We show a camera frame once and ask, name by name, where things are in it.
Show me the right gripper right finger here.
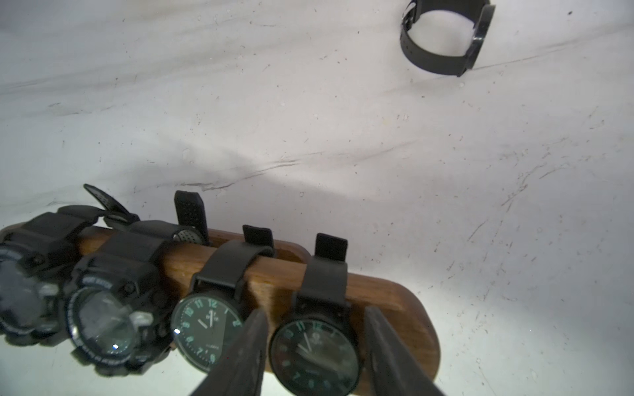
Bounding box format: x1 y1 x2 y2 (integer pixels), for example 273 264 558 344
364 306 443 396

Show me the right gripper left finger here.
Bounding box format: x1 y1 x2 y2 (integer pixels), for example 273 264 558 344
191 309 268 396

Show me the black analog dark-dial watch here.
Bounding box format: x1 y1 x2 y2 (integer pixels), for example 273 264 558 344
268 234 362 395

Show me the wooden watch stand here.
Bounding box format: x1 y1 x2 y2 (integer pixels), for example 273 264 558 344
59 229 440 395

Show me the black digital watch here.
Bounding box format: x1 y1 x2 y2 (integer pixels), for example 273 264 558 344
64 185 210 376
1 184 140 347

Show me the black watch pair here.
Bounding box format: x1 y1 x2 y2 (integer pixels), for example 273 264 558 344
400 0 495 77

